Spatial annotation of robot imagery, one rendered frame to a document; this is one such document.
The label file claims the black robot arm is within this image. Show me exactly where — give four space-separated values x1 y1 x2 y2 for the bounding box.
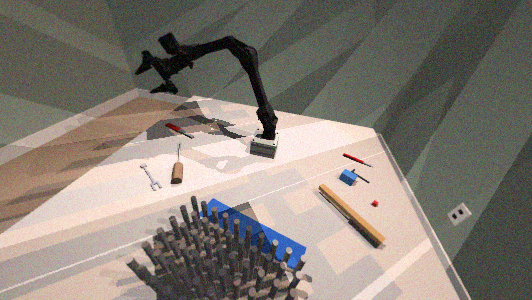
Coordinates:
150 33 278 140

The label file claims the blue flat strip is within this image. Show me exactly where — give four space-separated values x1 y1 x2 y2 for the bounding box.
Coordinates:
207 198 307 270

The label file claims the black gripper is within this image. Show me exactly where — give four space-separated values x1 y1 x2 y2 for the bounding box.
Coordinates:
135 51 180 95

